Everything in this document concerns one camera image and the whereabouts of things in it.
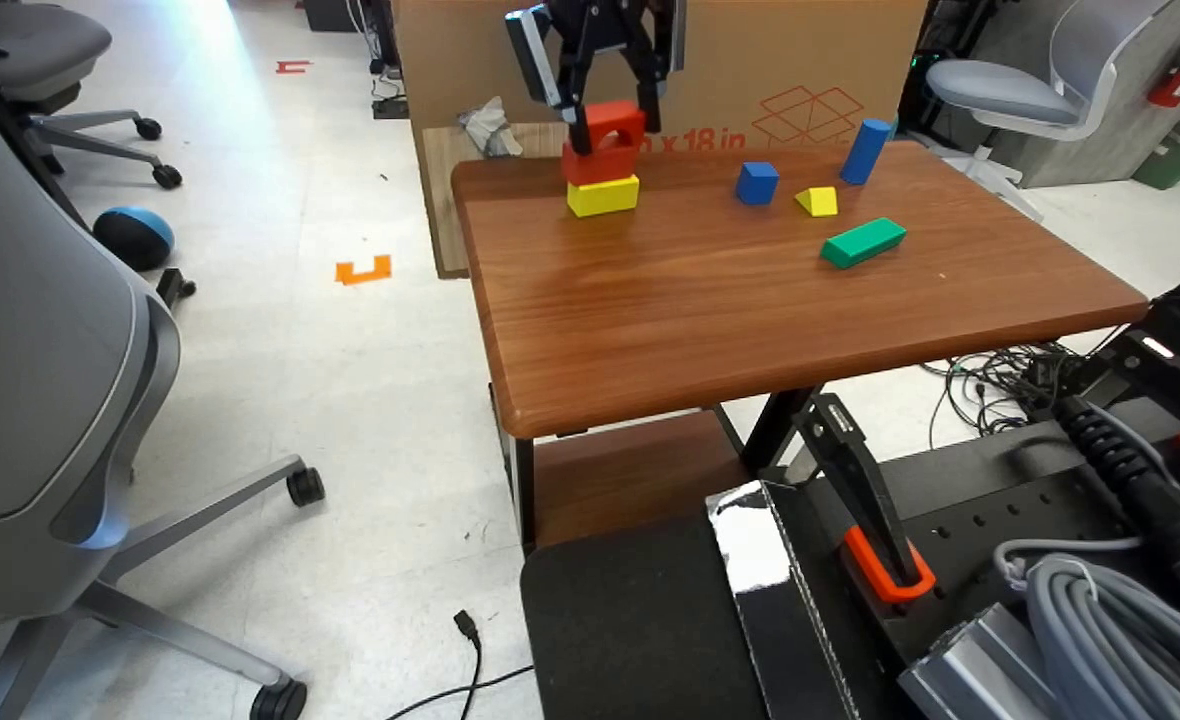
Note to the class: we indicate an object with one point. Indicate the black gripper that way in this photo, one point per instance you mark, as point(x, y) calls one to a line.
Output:
point(611, 26)

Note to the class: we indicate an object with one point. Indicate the red arch block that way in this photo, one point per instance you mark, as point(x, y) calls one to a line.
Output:
point(615, 158)

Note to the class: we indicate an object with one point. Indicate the blue cube block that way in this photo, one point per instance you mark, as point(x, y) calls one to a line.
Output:
point(759, 187)

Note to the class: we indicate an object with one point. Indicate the blue cylinder block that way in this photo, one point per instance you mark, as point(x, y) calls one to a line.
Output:
point(866, 149)

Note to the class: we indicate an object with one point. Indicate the yellow rectangular block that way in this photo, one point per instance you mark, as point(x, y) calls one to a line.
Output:
point(603, 196)

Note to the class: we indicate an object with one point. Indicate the large cardboard box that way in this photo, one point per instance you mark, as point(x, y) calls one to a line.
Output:
point(773, 62)

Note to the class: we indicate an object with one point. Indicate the yellow wedge block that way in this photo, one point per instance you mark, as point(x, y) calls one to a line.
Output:
point(820, 201)

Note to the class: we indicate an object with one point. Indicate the orange floor tape mark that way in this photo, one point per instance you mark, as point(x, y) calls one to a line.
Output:
point(360, 268)

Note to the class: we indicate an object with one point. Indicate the green rectangular block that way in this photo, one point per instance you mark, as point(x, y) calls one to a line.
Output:
point(866, 240)

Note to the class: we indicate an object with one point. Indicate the wooden shelf under table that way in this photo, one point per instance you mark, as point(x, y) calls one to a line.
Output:
point(631, 475)

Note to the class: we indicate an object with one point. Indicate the light grey office chair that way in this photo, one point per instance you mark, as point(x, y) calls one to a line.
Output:
point(1052, 64)

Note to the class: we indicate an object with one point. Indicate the blue and black ball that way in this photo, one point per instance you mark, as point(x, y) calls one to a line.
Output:
point(134, 238)

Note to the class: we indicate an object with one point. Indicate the black clamp with orange trigger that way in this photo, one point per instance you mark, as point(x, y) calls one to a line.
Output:
point(868, 512)

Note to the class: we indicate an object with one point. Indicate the small grey office chair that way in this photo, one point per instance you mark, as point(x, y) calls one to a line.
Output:
point(43, 62)

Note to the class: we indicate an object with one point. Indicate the black foam pad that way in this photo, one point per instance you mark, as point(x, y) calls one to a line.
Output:
point(631, 625)

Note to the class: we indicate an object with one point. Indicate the red fire extinguisher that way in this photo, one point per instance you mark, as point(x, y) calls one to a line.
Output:
point(1177, 64)

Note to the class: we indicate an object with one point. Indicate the black perforated mounting platform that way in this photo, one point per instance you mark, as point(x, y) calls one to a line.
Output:
point(989, 506)

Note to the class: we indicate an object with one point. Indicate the large grey office chair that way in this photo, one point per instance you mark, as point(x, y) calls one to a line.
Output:
point(43, 402)

